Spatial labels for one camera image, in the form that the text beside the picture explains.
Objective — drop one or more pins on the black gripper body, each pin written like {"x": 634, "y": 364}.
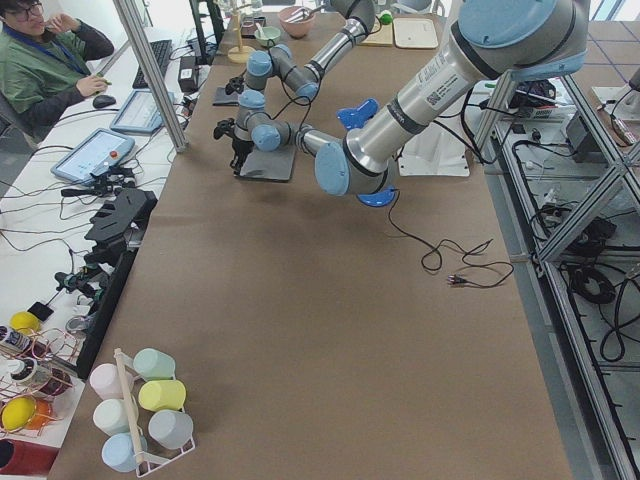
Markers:
{"x": 242, "y": 145}

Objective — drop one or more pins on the blue desk lamp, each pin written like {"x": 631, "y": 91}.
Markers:
{"x": 372, "y": 139}

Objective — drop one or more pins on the green bowl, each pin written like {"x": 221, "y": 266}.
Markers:
{"x": 268, "y": 36}

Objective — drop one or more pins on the mint green cup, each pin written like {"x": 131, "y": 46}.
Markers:
{"x": 152, "y": 364}

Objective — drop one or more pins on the light blue cup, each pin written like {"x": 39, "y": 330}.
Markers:
{"x": 118, "y": 453}

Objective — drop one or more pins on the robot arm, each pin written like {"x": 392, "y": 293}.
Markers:
{"x": 305, "y": 80}
{"x": 531, "y": 40}

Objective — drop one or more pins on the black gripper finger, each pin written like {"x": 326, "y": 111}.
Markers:
{"x": 237, "y": 164}

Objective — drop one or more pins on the sauce bottle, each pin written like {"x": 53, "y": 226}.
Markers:
{"x": 14, "y": 343}

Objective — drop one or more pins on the white cup rack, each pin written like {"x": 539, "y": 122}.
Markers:
{"x": 150, "y": 456}

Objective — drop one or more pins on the wooden mug tree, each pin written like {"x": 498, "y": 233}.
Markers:
{"x": 240, "y": 52}

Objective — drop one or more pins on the white plastic tray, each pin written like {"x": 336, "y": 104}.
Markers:
{"x": 415, "y": 33}

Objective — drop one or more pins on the teach pendant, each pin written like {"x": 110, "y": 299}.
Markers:
{"x": 139, "y": 114}
{"x": 100, "y": 151}

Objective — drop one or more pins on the aluminium frame post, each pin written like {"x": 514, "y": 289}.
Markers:
{"x": 130, "y": 20}

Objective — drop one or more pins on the copper wire bottle rack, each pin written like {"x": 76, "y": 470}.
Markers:
{"x": 37, "y": 391}

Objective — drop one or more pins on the pink bowl with ice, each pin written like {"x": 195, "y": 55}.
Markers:
{"x": 296, "y": 21}

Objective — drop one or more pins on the grey folded cloth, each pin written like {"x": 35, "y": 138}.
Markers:
{"x": 223, "y": 98}

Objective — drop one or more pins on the wooden cutting board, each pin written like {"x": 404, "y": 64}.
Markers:
{"x": 381, "y": 35}

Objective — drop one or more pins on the pink cup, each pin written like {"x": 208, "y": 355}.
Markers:
{"x": 105, "y": 381}

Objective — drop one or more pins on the lower teach pendant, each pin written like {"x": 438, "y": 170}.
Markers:
{"x": 100, "y": 151}

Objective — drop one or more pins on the black device stand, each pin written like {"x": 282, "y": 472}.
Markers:
{"x": 109, "y": 224}

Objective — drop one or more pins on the white cup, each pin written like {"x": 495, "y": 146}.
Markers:
{"x": 110, "y": 417}

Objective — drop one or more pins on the grey laptop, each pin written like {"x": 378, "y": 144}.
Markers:
{"x": 274, "y": 166}

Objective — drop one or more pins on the upper teach pendant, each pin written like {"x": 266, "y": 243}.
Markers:
{"x": 139, "y": 114}

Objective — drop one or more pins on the yellow green cup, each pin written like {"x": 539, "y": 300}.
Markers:
{"x": 158, "y": 395}

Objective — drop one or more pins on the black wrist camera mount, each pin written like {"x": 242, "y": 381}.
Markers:
{"x": 235, "y": 85}

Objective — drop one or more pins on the person in green jacket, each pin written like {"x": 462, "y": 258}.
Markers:
{"x": 44, "y": 62}

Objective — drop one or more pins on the black computer mouse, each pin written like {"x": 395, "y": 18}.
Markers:
{"x": 103, "y": 101}

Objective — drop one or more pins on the grey cup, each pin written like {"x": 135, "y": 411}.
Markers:
{"x": 171, "y": 429}

